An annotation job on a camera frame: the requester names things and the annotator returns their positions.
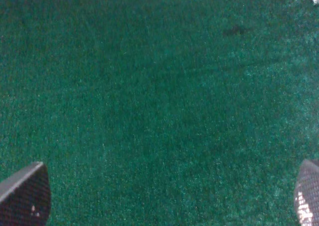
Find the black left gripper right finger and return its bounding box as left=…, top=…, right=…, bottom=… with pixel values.
left=294, top=159, right=319, bottom=226

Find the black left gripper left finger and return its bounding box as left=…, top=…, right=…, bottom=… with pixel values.
left=0, top=162, right=51, bottom=226

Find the dark green felt mat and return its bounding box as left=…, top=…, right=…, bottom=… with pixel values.
left=0, top=0, right=319, bottom=226

